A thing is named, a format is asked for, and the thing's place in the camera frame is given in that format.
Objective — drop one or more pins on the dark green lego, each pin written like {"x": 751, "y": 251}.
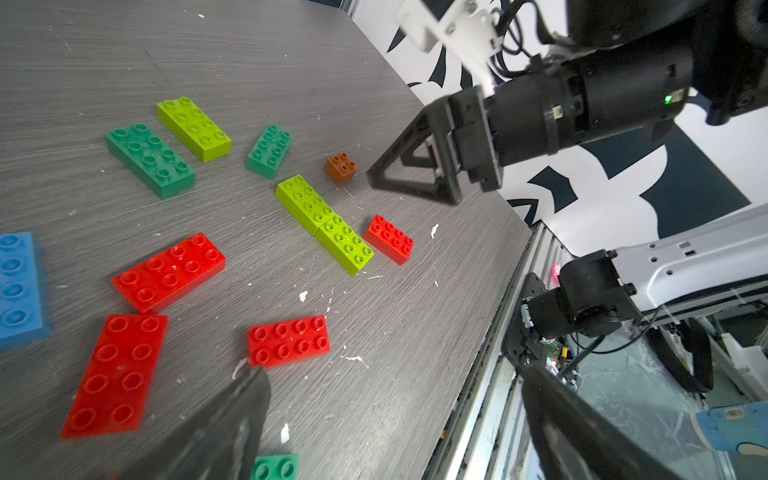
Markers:
{"x": 269, "y": 151}
{"x": 276, "y": 467}
{"x": 152, "y": 160}

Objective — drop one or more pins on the orange small lego right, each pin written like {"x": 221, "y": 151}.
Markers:
{"x": 340, "y": 168}

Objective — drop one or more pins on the blue lego brick upper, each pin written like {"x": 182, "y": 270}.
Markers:
{"x": 25, "y": 314}

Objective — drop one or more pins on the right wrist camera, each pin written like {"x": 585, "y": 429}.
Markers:
{"x": 463, "y": 27}

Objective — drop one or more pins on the lime lego brick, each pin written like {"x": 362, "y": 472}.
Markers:
{"x": 194, "y": 129}
{"x": 340, "y": 240}
{"x": 303, "y": 202}

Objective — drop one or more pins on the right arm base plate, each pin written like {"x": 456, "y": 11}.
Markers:
{"x": 537, "y": 318}

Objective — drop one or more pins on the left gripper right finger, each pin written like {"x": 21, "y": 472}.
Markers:
{"x": 573, "y": 441}

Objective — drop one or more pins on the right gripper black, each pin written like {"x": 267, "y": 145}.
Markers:
{"x": 538, "y": 113}

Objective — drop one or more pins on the red lego brick top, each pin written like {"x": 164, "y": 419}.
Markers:
{"x": 167, "y": 277}

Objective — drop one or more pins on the red lego brick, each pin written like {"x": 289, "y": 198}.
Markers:
{"x": 386, "y": 238}
{"x": 281, "y": 343}
{"x": 112, "y": 395}
{"x": 167, "y": 277}

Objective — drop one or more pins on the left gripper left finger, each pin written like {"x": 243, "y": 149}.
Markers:
{"x": 221, "y": 441}

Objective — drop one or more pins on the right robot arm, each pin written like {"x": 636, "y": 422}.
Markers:
{"x": 613, "y": 85}

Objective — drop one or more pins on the red lego brick tilted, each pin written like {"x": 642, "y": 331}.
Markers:
{"x": 112, "y": 395}

